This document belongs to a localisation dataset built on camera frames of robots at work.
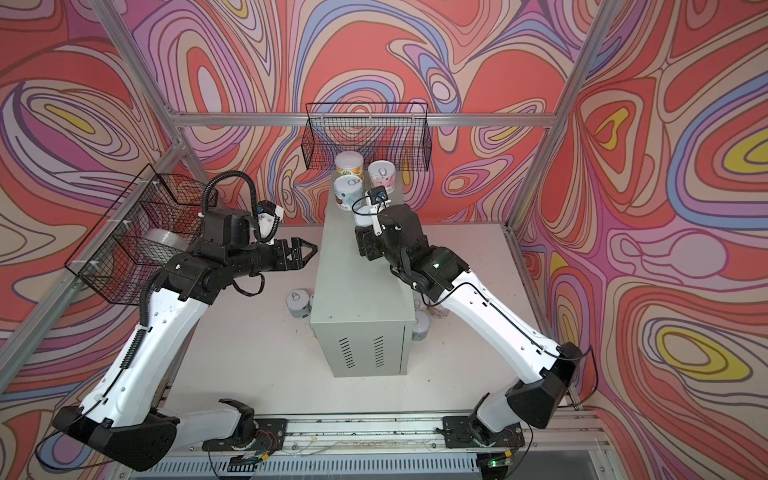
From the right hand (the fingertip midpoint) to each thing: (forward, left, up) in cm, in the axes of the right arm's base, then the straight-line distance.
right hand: (375, 231), depth 69 cm
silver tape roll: (+3, +52, -3) cm, 53 cm away
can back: (-1, +25, -30) cm, 40 cm away
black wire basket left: (+11, +60, -5) cm, 61 cm away
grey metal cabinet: (-20, +2, -2) cm, 20 cm away
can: (-5, -18, -31) cm, 37 cm away
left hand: (-4, +16, -1) cm, 16 cm away
